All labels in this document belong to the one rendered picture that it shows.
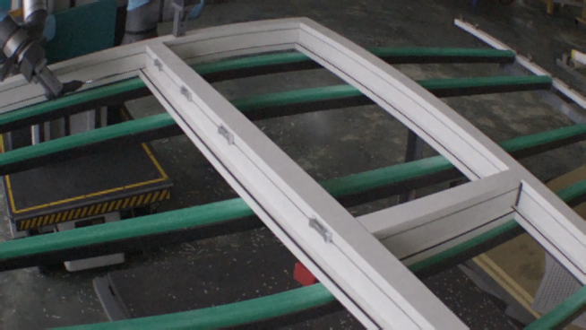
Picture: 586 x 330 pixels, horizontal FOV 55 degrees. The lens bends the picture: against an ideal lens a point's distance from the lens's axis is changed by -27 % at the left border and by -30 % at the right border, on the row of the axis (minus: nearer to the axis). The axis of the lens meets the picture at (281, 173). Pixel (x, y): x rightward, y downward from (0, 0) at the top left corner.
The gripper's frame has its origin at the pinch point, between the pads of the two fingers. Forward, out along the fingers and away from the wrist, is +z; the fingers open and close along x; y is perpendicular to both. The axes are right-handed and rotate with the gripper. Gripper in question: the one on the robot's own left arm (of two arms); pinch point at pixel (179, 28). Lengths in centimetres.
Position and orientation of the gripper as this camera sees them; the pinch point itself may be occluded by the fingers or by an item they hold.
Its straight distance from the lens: 171.6
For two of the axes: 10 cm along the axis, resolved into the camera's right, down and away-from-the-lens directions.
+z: -0.7, 8.7, 4.9
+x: 4.7, 4.6, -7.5
